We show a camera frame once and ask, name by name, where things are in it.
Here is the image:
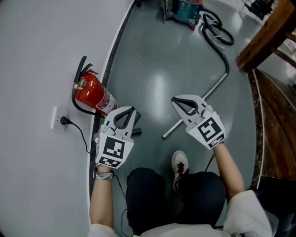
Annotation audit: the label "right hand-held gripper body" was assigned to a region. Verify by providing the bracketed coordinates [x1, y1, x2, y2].
[185, 105, 227, 151]

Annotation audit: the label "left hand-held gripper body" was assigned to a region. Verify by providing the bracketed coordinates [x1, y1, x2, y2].
[93, 124, 135, 169]

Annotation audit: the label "vacuum hose and metal wand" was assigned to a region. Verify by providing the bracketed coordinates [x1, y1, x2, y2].
[162, 73, 228, 139]

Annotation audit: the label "black vacuum cleaner hose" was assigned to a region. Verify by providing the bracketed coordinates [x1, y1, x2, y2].
[201, 6, 235, 77]

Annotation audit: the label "red green vacuum cleaner canister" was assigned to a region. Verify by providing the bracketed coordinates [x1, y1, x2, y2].
[165, 0, 204, 30]

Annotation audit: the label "person's left forearm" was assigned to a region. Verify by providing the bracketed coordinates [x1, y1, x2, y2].
[89, 165, 115, 229]

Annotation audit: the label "person's right forearm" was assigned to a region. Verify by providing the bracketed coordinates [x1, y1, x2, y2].
[212, 143, 245, 204]

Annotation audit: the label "red fire extinguisher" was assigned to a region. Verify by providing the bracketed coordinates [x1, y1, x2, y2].
[71, 55, 119, 116]

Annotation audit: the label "wristwatch with woven band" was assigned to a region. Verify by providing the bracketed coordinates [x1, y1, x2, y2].
[93, 168, 114, 180]

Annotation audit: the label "white sneaker with red laces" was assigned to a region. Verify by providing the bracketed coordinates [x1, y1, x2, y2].
[171, 150, 190, 195]

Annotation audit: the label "person's black trousers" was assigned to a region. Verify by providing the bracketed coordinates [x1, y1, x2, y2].
[126, 168, 226, 236]

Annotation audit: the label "person's white shirt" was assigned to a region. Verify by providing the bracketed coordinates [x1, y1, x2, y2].
[87, 189, 274, 237]

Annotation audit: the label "black case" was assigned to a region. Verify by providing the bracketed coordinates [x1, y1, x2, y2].
[255, 175, 296, 237]

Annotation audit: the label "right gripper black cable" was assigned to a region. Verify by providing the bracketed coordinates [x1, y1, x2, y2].
[204, 154, 216, 173]

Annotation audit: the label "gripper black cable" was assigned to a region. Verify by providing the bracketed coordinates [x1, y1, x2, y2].
[112, 173, 134, 237]
[204, 154, 216, 173]

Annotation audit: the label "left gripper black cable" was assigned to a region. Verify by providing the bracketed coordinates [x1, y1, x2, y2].
[112, 173, 134, 237]

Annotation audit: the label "black plug with cable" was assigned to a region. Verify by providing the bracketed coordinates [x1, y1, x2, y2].
[60, 116, 92, 155]

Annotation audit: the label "white wall socket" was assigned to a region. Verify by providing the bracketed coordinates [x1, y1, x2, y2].
[50, 106, 58, 131]

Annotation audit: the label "thin white cord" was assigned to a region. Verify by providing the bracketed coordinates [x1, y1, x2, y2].
[203, 13, 226, 50]

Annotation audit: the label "wooden newel post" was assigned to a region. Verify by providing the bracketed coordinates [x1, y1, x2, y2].
[235, 0, 296, 74]

